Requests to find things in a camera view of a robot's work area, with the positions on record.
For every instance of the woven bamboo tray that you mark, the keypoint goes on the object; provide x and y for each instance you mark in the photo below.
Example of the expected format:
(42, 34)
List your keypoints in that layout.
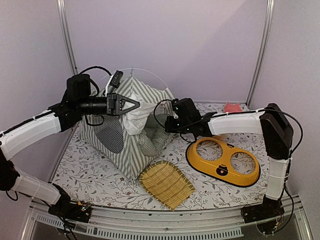
(166, 183)

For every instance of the yellow double bowl holder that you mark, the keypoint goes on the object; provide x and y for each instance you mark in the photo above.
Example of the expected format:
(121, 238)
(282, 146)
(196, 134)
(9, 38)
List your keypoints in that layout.
(221, 168)

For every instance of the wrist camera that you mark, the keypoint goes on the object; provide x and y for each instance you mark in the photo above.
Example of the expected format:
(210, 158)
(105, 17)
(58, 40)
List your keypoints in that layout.
(113, 82)
(174, 108)

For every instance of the pink cat-ear pet bowl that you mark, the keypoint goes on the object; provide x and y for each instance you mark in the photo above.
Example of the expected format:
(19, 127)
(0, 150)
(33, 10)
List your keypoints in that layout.
(232, 108)

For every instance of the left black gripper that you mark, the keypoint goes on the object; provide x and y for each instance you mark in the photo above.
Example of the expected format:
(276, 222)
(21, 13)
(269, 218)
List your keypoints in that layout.
(115, 108)

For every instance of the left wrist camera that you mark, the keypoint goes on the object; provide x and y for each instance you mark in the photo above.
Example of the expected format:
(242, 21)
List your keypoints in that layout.
(113, 82)

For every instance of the right aluminium frame post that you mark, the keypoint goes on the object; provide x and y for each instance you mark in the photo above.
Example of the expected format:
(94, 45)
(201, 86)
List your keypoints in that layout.
(262, 50)

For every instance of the left aluminium frame post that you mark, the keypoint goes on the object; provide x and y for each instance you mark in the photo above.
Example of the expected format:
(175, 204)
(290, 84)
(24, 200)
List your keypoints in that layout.
(62, 13)

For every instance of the striped green white pet tent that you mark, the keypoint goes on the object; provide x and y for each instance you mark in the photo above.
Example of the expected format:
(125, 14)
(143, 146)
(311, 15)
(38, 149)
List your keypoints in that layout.
(118, 136)

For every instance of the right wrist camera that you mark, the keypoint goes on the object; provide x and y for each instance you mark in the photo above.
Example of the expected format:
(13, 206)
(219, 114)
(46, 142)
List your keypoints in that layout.
(174, 108)

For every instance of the aluminium frame post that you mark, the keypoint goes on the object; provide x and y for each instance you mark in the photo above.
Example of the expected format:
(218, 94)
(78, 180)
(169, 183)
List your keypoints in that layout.
(262, 50)
(62, 13)

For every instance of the checkered grey cushion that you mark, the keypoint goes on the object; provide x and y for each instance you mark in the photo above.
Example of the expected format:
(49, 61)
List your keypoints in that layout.
(153, 138)

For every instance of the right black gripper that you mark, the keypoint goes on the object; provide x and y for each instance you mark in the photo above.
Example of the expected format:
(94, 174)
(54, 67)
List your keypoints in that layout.
(169, 125)

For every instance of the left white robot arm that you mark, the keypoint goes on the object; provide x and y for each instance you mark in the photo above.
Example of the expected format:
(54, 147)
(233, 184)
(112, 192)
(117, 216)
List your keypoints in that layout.
(18, 138)

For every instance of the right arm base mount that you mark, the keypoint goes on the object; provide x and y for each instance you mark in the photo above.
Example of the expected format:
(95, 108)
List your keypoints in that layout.
(268, 209)

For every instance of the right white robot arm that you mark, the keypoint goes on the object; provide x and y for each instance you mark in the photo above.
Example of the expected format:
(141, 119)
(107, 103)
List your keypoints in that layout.
(269, 122)

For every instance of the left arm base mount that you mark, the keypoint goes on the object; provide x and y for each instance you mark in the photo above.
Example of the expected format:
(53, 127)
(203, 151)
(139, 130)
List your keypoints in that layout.
(79, 211)

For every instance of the front aluminium rail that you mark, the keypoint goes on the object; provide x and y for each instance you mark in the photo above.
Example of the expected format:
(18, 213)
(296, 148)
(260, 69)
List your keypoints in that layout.
(109, 223)

